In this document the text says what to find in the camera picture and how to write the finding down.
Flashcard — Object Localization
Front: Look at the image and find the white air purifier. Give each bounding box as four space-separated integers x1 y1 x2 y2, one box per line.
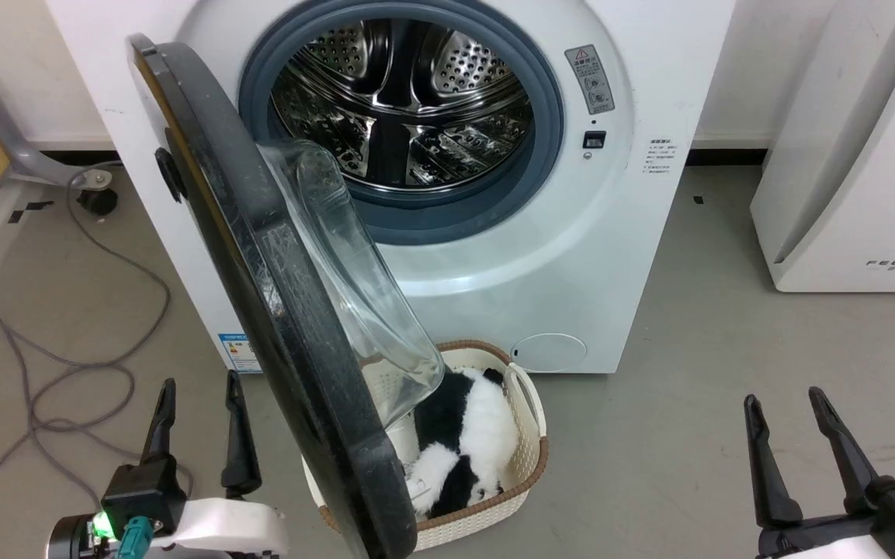
750 0 895 293

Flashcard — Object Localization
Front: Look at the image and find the grey warning sticker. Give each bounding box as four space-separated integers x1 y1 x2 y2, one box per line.
565 44 616 116

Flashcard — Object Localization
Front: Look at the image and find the steel washing drum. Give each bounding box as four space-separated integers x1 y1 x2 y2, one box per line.
271 19 535 193

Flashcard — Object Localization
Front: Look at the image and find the round white filter cover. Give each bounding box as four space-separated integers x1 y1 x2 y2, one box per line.
510 333 588 373

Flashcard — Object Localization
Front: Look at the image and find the black white panda plush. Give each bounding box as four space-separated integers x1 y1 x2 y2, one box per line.
403 366 519 520

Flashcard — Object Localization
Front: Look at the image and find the grey rubber door gasket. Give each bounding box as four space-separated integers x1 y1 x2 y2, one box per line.
238 0 564 246

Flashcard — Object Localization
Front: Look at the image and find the blue energy label sticker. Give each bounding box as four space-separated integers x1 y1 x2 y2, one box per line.
218 333 262 374

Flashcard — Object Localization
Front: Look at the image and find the black caster wheel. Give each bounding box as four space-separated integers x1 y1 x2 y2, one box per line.
76 186 119 217

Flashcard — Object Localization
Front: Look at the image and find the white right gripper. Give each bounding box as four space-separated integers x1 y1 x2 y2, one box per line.
743 386 895 559

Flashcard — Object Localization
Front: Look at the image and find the grey metal frame leg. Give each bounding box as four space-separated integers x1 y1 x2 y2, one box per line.
0 82 115 190

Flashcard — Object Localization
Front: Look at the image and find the black round washer door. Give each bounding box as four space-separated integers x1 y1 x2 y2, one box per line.
127 33 446 559

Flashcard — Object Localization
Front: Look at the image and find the grey floor cable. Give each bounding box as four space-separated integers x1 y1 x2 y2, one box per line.
0 161 195 546

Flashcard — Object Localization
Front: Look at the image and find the cream woven laundry basket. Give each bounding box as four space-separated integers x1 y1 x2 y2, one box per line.
301 339 550 553

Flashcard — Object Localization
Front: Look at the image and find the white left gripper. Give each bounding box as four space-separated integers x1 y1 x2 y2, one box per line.
47 370 291 559

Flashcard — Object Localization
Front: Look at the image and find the white front-load washing machine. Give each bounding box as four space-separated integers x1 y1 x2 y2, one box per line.
45 0 737 375

